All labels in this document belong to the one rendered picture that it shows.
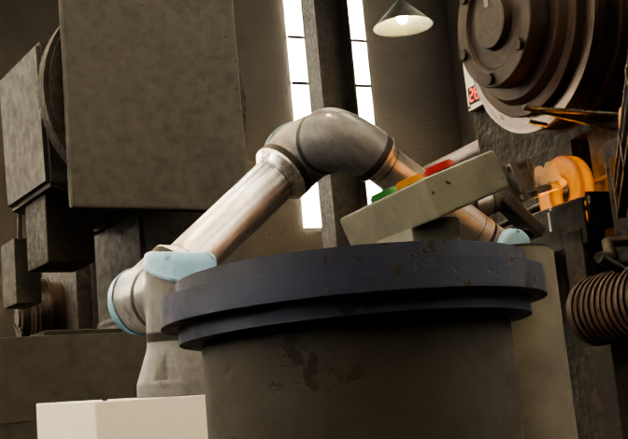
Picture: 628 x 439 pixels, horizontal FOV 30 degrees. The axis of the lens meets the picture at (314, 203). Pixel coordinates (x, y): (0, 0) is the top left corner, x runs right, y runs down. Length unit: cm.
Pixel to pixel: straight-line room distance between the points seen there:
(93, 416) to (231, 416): 82
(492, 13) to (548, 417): 117
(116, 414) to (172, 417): 9
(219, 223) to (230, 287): 118
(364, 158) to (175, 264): 42
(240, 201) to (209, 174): 294
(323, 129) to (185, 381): 53
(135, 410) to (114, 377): 275
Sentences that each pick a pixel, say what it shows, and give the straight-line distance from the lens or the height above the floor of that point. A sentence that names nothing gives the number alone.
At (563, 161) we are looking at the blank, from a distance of 248.
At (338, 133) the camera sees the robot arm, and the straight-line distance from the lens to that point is 205.
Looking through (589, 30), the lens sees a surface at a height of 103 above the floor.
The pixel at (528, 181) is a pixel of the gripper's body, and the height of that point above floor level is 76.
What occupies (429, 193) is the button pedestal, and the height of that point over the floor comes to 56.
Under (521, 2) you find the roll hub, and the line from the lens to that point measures 243.
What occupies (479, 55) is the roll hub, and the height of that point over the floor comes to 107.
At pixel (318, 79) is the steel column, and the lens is 971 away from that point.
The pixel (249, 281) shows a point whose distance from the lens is 85.
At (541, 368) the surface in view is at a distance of 154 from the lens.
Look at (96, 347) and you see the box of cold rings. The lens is 446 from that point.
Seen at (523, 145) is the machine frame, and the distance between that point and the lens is 282.
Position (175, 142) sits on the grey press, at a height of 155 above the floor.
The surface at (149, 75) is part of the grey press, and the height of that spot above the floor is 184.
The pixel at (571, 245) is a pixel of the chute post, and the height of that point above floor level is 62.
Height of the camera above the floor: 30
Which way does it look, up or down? 11 degrees up
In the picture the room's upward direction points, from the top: 5 degrees counter-clockwise
